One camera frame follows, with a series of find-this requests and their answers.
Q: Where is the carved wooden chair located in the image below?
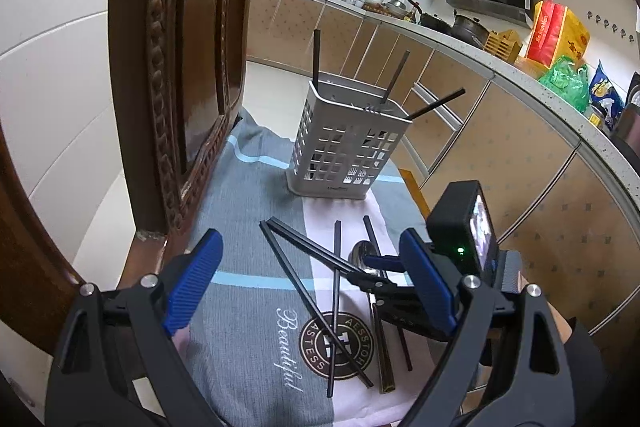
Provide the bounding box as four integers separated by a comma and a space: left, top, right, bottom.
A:
0, 0, 431, 358

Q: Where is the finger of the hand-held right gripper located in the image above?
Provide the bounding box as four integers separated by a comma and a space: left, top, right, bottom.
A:
345, 270, 453, 342
362, 254, 410, 274

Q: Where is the kitchen counter with cabinets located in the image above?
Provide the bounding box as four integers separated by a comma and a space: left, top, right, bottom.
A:
247, 0, 640, 338

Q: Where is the person's right forearm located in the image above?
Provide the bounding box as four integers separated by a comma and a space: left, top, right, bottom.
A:
547, 314, 621, 427

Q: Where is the green plastic bag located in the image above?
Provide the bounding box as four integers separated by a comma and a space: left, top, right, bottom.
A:
539, 56, 591, 112

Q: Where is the red and yellow bag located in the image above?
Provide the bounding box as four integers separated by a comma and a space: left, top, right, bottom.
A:
524, 0, 591, 68

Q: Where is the row of wall hooks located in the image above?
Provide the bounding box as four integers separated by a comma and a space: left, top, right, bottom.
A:
587, 9, 638, 40

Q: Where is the dark countertop appliance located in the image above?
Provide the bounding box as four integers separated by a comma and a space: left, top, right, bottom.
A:
610, 72, 640, 148

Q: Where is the grey pink printed cloth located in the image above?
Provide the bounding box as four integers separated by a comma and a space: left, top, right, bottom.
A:
172, 107, 481, 427

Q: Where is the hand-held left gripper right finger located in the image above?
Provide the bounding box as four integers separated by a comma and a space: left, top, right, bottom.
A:
398, 228, 576, 427

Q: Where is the black wok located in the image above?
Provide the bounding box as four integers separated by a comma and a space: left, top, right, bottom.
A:
405, 0, 453, 30

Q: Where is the blue snack bag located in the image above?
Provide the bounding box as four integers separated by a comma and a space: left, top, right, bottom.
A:
587, 61, 626, 130

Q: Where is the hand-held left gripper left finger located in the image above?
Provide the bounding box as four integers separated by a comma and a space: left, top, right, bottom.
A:
45, 228, 223, 427

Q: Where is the dark cooking pot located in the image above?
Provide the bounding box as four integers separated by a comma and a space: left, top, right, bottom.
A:
452, 9, 487, 42

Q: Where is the silver spoon with dark handle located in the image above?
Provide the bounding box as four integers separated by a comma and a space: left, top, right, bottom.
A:
350, 241, 398, 394

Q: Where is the white slotted utensil holder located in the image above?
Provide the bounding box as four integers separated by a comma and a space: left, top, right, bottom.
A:
286, 77, 413, 200

